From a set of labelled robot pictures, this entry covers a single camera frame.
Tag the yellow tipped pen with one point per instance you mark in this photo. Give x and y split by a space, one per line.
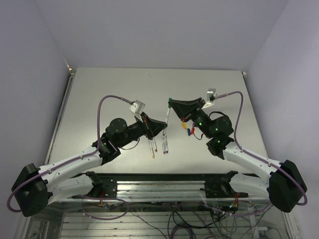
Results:
152 149

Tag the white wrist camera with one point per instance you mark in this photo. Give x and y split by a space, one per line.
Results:
137 107
211 97

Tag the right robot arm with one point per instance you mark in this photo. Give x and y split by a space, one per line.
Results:
279 182

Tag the aluminium frame rail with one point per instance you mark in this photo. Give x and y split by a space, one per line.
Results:
164 191

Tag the purple tipped pen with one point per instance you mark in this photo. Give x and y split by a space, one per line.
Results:
163 144

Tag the green pen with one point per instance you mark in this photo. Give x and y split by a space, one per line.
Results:
167 118

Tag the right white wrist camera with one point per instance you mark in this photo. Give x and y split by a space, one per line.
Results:
211 97

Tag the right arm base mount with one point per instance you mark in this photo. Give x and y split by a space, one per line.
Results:
218 185

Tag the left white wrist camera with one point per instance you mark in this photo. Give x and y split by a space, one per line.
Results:
137 107

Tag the red tipped pen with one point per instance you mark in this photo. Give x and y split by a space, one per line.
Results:
155 145

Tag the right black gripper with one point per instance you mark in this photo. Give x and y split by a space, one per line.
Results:
184 109

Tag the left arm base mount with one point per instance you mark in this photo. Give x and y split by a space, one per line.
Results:
102 187

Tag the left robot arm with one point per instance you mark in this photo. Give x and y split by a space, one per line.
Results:
37 187

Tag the blue tipped pen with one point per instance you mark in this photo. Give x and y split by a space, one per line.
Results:
165 144

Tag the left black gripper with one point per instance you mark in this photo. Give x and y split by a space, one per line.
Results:
151 127

